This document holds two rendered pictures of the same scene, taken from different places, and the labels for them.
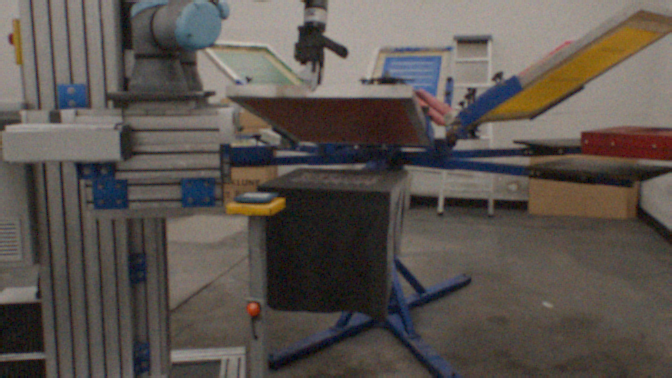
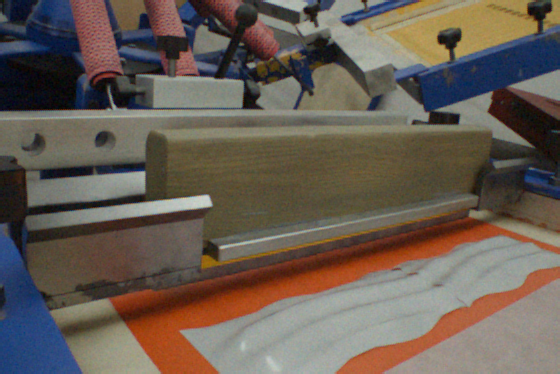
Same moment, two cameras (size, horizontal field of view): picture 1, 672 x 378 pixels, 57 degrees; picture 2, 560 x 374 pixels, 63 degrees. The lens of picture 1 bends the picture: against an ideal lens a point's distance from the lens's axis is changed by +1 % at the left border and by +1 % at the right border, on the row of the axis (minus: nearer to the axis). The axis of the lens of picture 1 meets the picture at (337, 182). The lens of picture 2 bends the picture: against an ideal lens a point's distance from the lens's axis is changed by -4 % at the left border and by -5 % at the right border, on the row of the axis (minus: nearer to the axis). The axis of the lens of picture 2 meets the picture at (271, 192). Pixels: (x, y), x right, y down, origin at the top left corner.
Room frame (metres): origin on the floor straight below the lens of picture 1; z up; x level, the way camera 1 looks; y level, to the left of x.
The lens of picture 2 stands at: (2.32, 0.26, 1.29)
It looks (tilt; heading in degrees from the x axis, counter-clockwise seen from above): 27 degrees down; 304
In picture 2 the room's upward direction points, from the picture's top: 16 degrees clockwise
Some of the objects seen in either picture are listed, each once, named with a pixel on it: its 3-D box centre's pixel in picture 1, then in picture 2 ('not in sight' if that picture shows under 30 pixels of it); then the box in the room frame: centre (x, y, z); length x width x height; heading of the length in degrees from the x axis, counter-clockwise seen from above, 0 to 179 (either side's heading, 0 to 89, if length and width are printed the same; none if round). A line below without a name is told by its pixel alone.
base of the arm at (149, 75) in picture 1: (157, 73); not in sight; (1.68, 0.48, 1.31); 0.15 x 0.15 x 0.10
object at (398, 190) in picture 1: (395, 238); not in sight; (2.14, -0.21, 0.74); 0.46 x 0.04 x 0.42; 167
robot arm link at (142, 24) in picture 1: (156, 28); not in sight; (1.68, 0.48, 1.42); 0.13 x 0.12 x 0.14; 51
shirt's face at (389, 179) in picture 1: (338, 178); not in sight; (2.18, 0.00, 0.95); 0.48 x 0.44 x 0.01; 167
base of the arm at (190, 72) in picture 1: (180, 76); not in sight; (2.17, 0.54, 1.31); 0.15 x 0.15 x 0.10
